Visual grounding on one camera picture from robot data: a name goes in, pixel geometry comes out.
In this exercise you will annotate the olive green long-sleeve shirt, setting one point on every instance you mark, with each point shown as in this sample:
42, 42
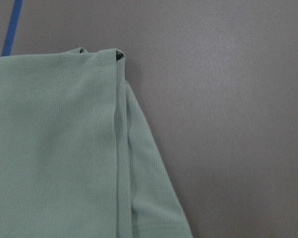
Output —
77, 157

